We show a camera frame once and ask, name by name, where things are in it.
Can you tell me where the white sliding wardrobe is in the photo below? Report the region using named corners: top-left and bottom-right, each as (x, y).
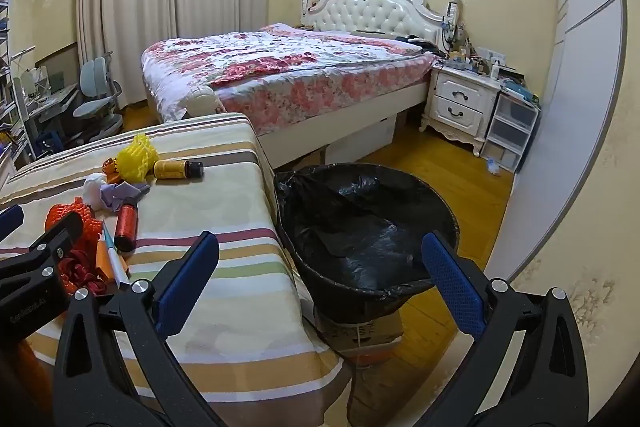
top-left (485, 0), bottom-right (628, 280)

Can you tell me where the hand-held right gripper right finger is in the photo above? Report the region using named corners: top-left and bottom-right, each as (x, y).
top-left (422, 232), bottom-right (589, 427)

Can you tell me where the grey blue desk chair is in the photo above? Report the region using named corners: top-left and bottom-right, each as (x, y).
top-left (72, 51), bottom-right (125, 142)

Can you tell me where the purple paper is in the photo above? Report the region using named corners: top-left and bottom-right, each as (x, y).
top-left (100, 179), bottom-right (151, 210)

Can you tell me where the orange foam fruit net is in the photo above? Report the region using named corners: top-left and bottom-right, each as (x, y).
top-left (45, 196), bottom-right (104, 258)

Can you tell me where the striped cloth covered table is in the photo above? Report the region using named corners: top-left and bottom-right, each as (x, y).
top-left (0, 112), bottom-right (346, 427)

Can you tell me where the white storage box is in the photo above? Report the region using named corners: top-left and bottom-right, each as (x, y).
top-left (325, 114), bottom-right (398, 168)

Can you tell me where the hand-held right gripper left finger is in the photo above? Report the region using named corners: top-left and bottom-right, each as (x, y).
top-left (52, 231), bottom-right (223, 427)

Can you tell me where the person's left forearm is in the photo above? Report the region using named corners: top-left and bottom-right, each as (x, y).
top-left (17, 339), bottom-right (39, 380)

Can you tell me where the white bed with tufted headboard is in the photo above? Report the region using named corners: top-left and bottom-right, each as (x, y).
top-left (140, 0), bottom-right (461, 158)

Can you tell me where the white study desk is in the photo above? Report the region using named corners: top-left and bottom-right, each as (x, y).
top-left (12, 67), bottom-right (81, 148)

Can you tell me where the white tissue ball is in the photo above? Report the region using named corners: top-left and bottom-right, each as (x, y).
top-left (82, 173), bottom-right (109, 208)

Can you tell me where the small red bottle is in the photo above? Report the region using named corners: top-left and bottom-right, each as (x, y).
top-left (114, 202), bottom-right (139, 253)

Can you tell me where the white nightstand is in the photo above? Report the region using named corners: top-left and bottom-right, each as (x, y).
top-left (419, 62), bottom-right (502, 158)

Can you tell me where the cardboard box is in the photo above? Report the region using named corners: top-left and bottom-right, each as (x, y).
top-left (312, 302), bottom-right (406, 358)

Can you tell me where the cluster of small bottles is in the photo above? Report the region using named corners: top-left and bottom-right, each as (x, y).
top-left (440, 22), bottom-right (506, 80)

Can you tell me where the stack of books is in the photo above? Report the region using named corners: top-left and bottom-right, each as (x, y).
top-left (500, 67), bottom-right (542, 108)

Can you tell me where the dark cloth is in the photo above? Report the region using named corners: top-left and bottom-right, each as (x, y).
top-left (395, 36), bottom-right (446, 56)

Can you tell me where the white teal long box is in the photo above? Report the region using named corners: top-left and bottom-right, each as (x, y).
top-left (101, 219), bottom-right (132, 289)

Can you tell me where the white bookshelf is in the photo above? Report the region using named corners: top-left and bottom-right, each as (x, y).
top-left (0, 0), bottom-right (31, 168)

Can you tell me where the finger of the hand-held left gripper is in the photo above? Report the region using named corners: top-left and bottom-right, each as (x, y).
top-left (0, 205), bottom-right (25, 240)
top-left (0, 211), bottom-right (85, 280)

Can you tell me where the brown bottle with black cap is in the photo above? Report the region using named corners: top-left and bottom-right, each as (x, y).
top-left (152, 159), bottom-right (205, 181)

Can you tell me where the small orange box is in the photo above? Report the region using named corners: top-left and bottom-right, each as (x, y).
top-left (95, 242), bottom-right (118, 283)

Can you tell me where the floral blanket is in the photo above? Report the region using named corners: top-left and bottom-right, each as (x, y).
top-left (140, 23), bottom-right (446, 132)

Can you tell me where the clear plastic drawer unit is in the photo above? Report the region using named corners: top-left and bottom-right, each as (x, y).
top-left (482, 92), bottom-right (541, 172)

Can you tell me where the trash bin with black bag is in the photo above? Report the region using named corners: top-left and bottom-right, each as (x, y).
top-left (274, 163), bottom-right (460, 325)

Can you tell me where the cream ribbed ball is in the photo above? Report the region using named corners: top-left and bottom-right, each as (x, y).
top-left (187, 86), bottom-right (224, 116)

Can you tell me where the yellow foam fruit net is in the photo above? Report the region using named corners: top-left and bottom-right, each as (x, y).
top-left (116, 133), bottom-right (160, 182)

